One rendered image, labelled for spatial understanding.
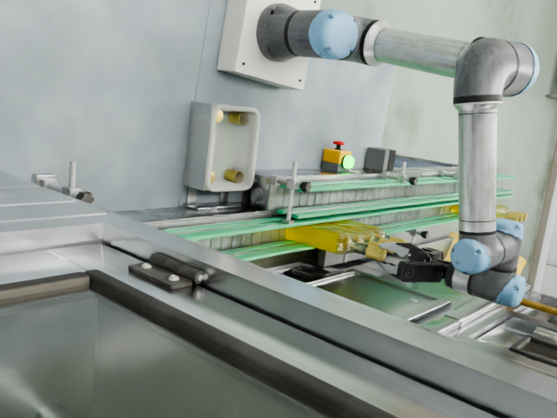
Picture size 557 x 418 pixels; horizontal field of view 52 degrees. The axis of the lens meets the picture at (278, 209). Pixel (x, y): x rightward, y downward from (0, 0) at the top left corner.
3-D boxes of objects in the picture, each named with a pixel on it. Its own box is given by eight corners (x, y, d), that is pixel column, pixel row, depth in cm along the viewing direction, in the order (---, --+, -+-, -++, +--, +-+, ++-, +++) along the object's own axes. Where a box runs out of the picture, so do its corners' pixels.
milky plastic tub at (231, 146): (184, 186, 151) (206, 192, 145) (191, 100, 147) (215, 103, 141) (231, 184, 164) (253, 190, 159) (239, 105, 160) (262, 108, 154)
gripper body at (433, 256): (418, 272, 151) (462, 285, 143) (402, 278, 144) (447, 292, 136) (423, 245, 149) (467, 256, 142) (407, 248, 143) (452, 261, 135)
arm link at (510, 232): (510, 230, 121) (501, 279, 123) (531, 222, 129) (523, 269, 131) (475, 221, 126) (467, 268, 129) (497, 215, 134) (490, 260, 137)
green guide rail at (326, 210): (276, 212, 161) (297, 219, 156) (276, 209, 161) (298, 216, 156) (498, 189, 294) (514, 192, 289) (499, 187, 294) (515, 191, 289)
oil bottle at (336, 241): (283, 238, 167) (343, 257, 154) (285, 219, 166) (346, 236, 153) (295, 235, 171) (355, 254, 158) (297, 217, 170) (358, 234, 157)
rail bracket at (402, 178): (379, 178, 202) (413, 185, 194) (381, 157, 201) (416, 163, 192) (385, 178, 205) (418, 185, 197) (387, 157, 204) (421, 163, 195)
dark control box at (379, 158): (363, 167, 216) (382, 171, 211) (366, 146, 215) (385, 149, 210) (375, 167, 223) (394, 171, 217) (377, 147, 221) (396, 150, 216)
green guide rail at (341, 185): (279, 187, 160) (301, 192, 155) (279, 183, 160) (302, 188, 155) (501, 175, 292) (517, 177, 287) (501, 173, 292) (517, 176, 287)
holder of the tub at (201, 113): (181, 205, 152) (201, 211, 147) (191, 101, 147) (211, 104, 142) (228, 201, 165) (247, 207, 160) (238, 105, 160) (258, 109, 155)
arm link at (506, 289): (530, 270, 131) (524, 305, 133) (483, 258, 138) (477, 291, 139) (518, 278, 125) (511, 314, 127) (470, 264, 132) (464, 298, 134)
